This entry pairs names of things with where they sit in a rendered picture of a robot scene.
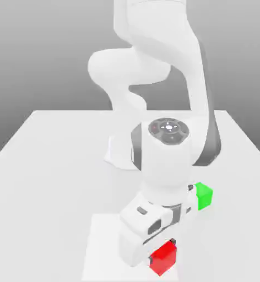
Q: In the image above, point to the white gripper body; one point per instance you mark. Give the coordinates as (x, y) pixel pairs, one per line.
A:
(132, 249)

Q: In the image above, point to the small red cube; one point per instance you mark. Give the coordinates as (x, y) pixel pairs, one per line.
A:
(163, 257)

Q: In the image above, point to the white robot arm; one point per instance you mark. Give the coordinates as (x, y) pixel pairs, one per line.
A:
(163, 66)

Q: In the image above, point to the small green cube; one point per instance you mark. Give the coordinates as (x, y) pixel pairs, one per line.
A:
(203, 196)

